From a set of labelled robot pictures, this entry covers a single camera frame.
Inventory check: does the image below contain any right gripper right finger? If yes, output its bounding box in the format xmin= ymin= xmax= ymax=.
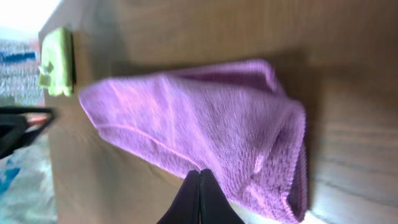
xmin=200 ymin=169 xmax=244 ymax=224

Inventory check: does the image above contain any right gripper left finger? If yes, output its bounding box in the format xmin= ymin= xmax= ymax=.
xmin=157 ymin=170 xmax=200 ymax=224

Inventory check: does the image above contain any purple cloth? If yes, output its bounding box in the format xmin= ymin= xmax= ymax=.
xmin=79 ymin=60 xmax=308 ymax=223

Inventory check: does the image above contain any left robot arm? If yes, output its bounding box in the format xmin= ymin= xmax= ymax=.
xmin=1 ymin=106 xmax=57 ymax=159

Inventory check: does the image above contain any folded green cloth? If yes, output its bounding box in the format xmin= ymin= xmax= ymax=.
xmin=39 ymin=27 xmax=73 ymax=96

